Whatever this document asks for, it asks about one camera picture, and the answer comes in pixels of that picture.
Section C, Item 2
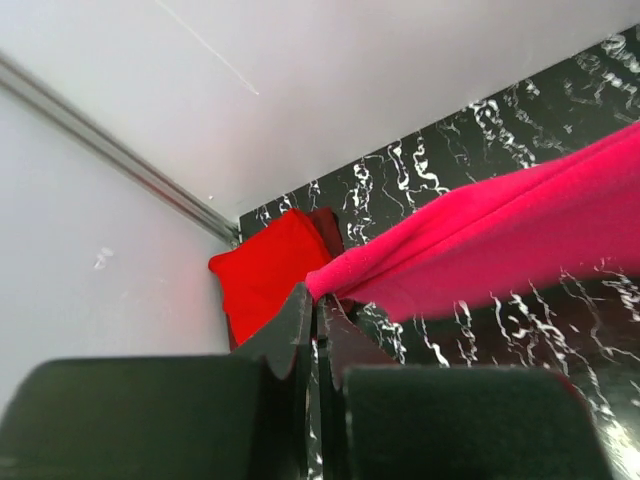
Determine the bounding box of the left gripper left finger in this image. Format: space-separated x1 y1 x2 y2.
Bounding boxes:
1 285 312 479

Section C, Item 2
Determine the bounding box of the folded dark red t shirt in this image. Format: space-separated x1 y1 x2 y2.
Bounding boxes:
227 207 347 351

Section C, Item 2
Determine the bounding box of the magenta t shirt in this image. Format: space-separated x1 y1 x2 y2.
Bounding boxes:
305 125 639 322

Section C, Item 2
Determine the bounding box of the left aluminium corner post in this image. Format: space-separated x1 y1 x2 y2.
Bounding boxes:
1 53 240 248

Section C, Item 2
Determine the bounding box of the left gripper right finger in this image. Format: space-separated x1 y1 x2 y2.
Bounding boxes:
316 296 613 479

